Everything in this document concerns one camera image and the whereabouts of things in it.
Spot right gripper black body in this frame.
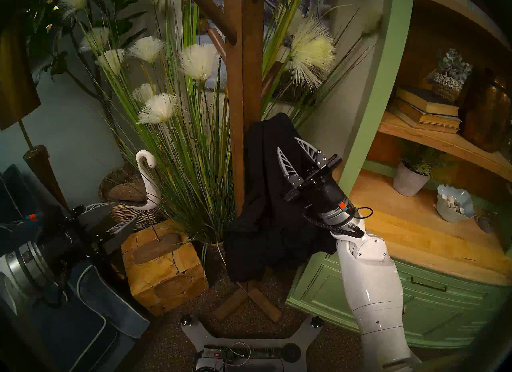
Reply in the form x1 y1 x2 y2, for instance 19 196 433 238
284 169 355 220

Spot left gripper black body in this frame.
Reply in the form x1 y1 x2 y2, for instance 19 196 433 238
44 206 108 262

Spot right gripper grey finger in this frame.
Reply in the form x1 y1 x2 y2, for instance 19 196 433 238
277 147 305 188
294 137 343 170

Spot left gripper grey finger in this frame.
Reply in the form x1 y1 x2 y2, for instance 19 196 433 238
98 217 138 256
78 202 118 230

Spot black jacket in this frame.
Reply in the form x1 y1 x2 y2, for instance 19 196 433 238
223 112 340 283

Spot wooden coat rack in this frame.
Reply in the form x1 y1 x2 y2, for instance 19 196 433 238
183 0 282 323

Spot wicker basket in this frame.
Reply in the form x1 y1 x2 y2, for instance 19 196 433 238
99 163 160 232

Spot white swan figurine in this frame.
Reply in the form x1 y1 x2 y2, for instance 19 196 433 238
107 150 184 265

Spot wooden block stool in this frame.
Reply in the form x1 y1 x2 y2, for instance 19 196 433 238
121 220 210 317

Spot small plant in grey pot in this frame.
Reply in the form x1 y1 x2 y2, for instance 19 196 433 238
393 151 444 197

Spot blue armchair with white piping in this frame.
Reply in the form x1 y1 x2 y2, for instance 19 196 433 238
0 164 150 372

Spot artificial grass with pompom flowers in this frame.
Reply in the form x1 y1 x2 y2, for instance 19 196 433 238
58 0 382 256

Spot woven grass plant pot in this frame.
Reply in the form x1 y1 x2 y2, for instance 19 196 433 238
200 239 226 260

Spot old book with dark cover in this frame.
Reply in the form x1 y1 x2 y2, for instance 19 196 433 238
395 86 460 117

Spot old tan hardcover book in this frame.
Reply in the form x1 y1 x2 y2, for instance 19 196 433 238
387 106 460 134

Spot glass bowl with shells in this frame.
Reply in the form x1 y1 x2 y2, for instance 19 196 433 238
436 184 476 223

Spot stack of old books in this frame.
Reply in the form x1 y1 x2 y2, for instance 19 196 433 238
390 98 462 129

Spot succulent in woven pot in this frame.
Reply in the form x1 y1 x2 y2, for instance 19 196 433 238
426 48 473 103

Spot brass floor lamp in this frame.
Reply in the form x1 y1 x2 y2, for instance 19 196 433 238
0 13 70 212

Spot green hutch cabinet wooden shelves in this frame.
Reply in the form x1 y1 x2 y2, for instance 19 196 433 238
286 0 512 350

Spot black power strip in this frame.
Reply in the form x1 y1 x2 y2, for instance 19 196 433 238
202 345 282 362

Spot bronze metallic vase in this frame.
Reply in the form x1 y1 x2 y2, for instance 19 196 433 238
457 68 512 153

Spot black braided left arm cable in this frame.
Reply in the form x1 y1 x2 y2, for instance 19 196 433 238
40 260 73 308

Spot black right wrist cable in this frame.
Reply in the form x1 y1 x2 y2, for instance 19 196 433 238
302 206 374 240

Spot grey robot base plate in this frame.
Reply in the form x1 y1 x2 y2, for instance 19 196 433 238
180 314 322 372

